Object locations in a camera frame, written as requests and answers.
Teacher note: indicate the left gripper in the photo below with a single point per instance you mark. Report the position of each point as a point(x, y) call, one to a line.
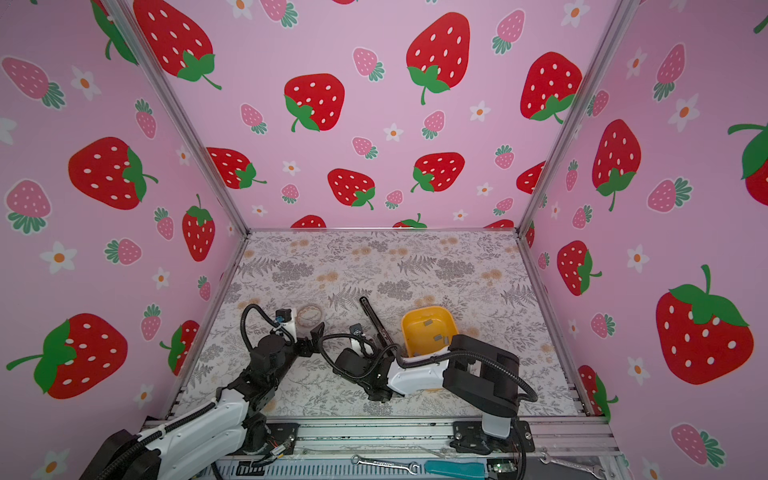
point(316, 339)

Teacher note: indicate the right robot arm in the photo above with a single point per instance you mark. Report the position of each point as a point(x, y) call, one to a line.
point(480, 374)

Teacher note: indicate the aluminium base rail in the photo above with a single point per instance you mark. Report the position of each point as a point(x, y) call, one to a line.
point(323, 448)

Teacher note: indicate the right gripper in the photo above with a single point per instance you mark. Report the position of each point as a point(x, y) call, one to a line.
point(375, 357)

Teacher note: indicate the clear tape roll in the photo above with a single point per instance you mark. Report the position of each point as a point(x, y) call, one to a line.
point(309, 316)

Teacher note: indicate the yellow plastic tray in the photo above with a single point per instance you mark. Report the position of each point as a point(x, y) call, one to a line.
point(420, 345)

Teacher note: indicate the black stapler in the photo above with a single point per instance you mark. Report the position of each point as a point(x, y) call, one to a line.
point(382, 334)

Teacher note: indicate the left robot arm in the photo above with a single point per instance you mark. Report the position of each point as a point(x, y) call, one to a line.
point(232, 421)

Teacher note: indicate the teal handled tool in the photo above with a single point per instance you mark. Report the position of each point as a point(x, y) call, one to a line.
point(460, 470)

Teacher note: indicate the silver wrench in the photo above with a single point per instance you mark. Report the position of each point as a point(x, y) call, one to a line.
point(412, 468)
point(595, 471)

